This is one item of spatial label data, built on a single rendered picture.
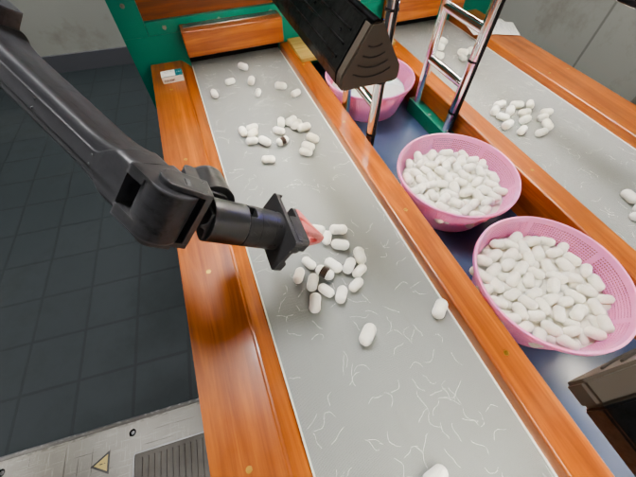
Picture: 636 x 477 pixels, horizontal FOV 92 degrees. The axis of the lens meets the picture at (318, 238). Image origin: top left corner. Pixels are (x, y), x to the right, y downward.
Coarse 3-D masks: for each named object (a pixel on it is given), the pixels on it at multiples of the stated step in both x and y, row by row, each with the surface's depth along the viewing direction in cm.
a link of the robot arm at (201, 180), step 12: (168, 168) 34; (192, 168) 43; (204, 168) 43; (216, 168) 45; (168, 180) 32; (180, 180) 33; (192, 180) 35; (204, 180) 41; (216, 180) 42; (192, 192) 33; (204, 192) 34; (228, 192) 42; (204, 204) 35; (192, 216) 36; (192, 228) 36; (180, 240) 37
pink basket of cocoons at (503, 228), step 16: (496, 224) 60; (528, 224) 62; (544, 224) 61; (560, 224) 60; (480, 240) 58; (560, 240) 62; (576, 240) 60; (592, 240) 58; (592, 256) 58; (608, 256) 56; (592, 272) 59; (624, 272) 54; (480, 288) 53; (624, 288) 54; (624, 320) 51; (512, 336) 54; (528, 336) 48; (608, 336) 51; (624, 336) 49; (576, 352) 46; (592, 352) 46; (608, 352) 46
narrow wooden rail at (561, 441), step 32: (320, 96) 86; (352, 128) 78; (352, 160) 74; (384, 192) 66; (416, 224) 61; (416, 256) 59; (448, 256) 57; (448, 288) 53; (480, 320) 50; (480, 352) 48; (512, 352) 47; (512, 384) 44; (544, 384) 44; (544, 416) 42; (544, 448) 41; (576, 448) 40
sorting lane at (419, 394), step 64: (256, 64) 101; (320, 128) 82; (256, 192) 69; (320, 192) 69; (256, 256) 59; (320, 256) 59; (384, 256) 59; (320, 320) 52; (384, 320) 52; (448, 320) 52; (320, 384) 47; (384, 384) 47; (448, 384) 47; (320, 448) 42; (384, 448) 42; (448, 448) 42; (512, 448) 42
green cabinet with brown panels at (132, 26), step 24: (120, 0) 82; (144, 0) 85; (168, 0) 86; (192, 0) 88; (216, 0) 90; (240, 0) 92; (264, 0) 94; (120, 24) 86; (144, 24) 88; (168, 24) 89
